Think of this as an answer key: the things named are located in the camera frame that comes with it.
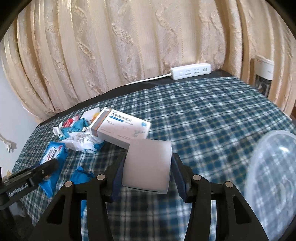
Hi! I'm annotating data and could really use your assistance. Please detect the red balloon glue packet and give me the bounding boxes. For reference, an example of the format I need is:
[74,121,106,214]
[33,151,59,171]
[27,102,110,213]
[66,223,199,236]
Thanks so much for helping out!
[62,115,79,128]

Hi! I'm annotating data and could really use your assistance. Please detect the cream patterned curtain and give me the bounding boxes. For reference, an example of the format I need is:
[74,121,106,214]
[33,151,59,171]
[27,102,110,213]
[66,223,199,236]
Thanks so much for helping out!
[1,1,295,121]

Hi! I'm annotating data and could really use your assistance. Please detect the clear plastic round container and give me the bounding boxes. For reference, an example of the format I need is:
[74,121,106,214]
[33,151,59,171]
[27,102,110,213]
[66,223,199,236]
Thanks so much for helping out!
[244,130,295,240]

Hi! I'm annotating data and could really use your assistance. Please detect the white square box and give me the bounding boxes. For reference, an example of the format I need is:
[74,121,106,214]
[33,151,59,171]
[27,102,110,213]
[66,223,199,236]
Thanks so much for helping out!
[122,139,172,194]

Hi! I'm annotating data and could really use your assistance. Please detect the orange toy brick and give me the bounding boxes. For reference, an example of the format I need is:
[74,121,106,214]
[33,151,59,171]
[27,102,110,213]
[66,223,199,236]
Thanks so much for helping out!
[91,112,100,123]

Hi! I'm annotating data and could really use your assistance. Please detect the small blue wrapper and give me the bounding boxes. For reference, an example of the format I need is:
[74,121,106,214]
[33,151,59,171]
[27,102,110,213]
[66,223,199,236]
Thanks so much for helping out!
[70,166,95,218]

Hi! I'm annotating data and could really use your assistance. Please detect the white printed bag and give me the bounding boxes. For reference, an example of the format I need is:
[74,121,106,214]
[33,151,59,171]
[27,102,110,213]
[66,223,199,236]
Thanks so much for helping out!
[53,126,105,153]

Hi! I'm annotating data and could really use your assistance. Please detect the white wall plug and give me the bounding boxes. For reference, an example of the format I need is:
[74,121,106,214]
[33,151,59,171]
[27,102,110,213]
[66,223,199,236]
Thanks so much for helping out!
[0,135,16,153]

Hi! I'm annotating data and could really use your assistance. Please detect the white power strip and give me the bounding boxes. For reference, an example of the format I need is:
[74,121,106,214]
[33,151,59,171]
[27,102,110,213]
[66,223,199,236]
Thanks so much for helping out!
[170,63,212,80]

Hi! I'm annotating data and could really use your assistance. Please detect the crumpled teal wrapper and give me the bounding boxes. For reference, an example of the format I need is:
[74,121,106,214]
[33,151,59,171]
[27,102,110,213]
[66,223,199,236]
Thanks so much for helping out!
[59,118,89,140]

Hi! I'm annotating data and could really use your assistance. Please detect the white eraser block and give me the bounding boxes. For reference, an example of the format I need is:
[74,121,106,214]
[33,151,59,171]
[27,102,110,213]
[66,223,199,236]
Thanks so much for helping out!
[81,108,100,125]

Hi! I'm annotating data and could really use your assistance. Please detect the white power strip cable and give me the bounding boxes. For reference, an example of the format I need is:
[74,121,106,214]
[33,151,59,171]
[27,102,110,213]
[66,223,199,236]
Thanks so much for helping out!
[120,73,172,87]

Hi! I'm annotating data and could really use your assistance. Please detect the blue wet wipes pack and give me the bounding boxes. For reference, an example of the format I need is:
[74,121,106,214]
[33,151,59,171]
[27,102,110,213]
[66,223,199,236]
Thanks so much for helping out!
[39,142,68,198]

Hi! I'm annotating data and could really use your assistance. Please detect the white appliance behind curtain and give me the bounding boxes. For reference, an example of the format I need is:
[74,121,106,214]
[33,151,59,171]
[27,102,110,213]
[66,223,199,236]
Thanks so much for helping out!
[254,55,274,98]

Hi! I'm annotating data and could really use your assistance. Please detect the white medicine box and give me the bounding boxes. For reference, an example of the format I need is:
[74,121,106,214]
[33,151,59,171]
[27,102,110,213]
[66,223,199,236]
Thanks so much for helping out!
[90,106,151,149]

